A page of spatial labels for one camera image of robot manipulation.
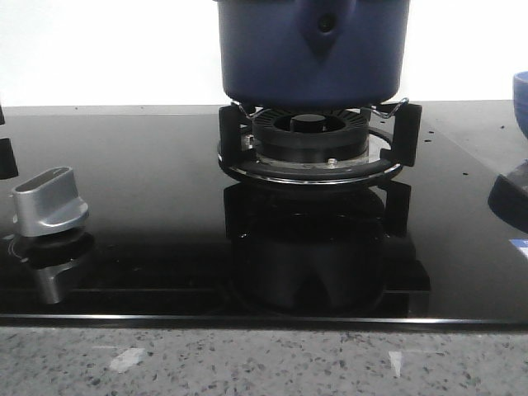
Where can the black left pot support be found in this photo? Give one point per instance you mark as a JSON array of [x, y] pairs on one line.
[[8, 163]]

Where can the blue white sticker label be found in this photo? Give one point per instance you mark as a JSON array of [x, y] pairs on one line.
[[521, 245]]

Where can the black glass stove top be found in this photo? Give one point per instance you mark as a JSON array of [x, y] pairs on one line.
[[171, 241]]

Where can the blue ceramic bowl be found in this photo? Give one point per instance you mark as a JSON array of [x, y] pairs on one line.
[[520, 100]]

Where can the black gas burner head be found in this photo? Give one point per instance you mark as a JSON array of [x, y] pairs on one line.
[[310, 137]]

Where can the silver stove control knob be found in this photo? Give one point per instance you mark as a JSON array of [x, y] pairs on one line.
[[49, 203]]

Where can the silver wire pot adapter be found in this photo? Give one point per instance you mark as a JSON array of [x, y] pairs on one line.
[[382, 110]]

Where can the blue cooking pot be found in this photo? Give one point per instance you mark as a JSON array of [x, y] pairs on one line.
[[312, 55]]

